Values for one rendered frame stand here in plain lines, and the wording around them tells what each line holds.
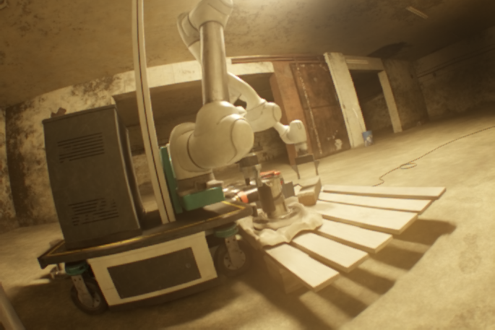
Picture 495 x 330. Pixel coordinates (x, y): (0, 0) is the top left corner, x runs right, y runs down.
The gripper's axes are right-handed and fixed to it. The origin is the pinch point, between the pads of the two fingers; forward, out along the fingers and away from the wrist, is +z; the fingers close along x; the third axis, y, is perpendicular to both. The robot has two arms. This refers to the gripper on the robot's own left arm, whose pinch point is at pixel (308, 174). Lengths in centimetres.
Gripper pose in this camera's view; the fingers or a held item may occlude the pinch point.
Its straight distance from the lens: 156.2
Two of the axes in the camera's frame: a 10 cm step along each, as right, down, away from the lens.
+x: -8.9, 2.3, 4.0
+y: 4.0, -0.5, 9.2
